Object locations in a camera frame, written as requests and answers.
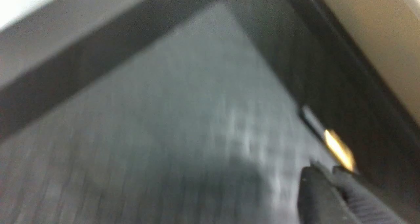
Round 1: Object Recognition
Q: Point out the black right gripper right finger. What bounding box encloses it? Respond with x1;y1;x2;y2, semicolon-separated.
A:
332;166;409;224

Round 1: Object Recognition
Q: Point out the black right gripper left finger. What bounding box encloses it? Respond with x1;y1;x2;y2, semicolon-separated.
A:
297;166;359;224

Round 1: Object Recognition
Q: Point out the black chopstick gold band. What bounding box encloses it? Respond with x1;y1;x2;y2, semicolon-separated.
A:
299;105;356;173

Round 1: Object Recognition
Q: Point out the black plastic serving tray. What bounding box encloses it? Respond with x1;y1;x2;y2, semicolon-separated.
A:
1;0;419;224

